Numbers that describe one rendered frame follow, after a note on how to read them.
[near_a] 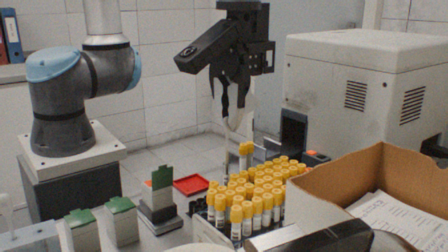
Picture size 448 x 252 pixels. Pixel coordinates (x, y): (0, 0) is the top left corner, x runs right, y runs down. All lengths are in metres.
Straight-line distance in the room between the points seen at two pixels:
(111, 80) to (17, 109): 1.34
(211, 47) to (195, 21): 2.75
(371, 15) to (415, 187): 1.62
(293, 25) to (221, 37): 2.02
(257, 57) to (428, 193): 0.35
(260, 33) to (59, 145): 0.53
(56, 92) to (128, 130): 2.30
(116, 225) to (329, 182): 0.34
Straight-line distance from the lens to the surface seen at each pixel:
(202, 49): 0.55
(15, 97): 2.23
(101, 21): 0.95
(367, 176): 0.70
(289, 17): 2.60
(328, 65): 0.81
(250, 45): 0.59
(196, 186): 0.80
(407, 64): 0.76
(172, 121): 3.34
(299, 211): 0.52
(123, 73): 0.95
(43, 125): 0.93
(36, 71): 0.90
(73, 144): 0.93
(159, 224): 0.67
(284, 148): 0.90
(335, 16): 2.37
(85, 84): 0.91
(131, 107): 3.13
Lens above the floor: 1.27
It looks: 20 degrees down
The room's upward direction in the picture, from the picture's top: straight up
